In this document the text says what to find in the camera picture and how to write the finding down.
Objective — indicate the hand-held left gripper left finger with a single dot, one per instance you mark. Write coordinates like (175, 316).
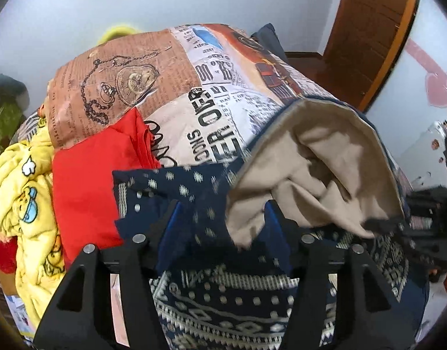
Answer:
(170, 226)

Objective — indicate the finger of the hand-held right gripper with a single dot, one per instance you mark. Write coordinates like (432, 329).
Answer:
(385, 226)

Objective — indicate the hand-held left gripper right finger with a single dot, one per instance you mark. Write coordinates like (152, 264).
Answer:
(274, 226)

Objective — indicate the navy patterned hoodie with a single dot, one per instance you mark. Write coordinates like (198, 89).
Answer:
(223, 299)

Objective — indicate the white sticker-covered appliance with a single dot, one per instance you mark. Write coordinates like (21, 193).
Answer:
(433, 142)

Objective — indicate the red garment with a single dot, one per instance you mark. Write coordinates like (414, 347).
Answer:
(3, 255)
(88, 189)

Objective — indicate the white wardrobe door pink hearts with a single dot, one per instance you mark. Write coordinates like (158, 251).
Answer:
(409, 91)

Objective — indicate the yellow cartoon blanket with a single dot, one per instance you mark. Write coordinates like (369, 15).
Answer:
(26, 197)

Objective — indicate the printed patchwork quilt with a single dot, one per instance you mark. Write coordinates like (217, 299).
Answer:
(208, 80)

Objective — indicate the grey bag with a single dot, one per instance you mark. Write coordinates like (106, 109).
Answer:
(270, 38)

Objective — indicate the green patterned bag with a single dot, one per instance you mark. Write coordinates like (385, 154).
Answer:
(4, 127)

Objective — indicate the wooden door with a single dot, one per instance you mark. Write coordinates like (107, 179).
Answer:
(369, 25)

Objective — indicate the grey cushion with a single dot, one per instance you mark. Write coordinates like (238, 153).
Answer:
(8, 87)

